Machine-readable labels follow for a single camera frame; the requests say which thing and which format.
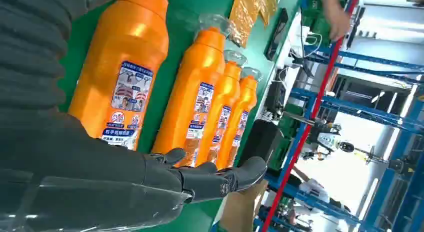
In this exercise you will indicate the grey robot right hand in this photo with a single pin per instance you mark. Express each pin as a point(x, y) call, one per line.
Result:
point(82, 177)

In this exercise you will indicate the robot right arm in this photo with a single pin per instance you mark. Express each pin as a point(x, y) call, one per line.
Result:
point(30, 51)

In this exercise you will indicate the green table mat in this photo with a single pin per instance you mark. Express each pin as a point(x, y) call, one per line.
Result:
point(159, 101)

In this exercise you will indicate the open cardboard box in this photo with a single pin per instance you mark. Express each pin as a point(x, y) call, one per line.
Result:
point(238, 210)

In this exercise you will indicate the yellow sheet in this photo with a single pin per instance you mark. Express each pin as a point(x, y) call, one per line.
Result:
point(245, 14)

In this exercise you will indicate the black smartphone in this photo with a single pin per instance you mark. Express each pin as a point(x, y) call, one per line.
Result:
point(276, 34)

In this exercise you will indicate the red pole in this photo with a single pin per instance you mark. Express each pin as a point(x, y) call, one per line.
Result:
point(318, 101)

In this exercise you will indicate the white robot unit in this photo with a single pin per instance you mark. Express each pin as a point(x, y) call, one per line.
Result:
point(329, 141)

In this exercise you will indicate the blue metal rack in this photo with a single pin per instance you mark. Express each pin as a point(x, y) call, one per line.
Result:
point(348, 107)

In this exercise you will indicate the person's hand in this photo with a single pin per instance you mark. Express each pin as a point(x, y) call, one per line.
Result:
point(336, 18)

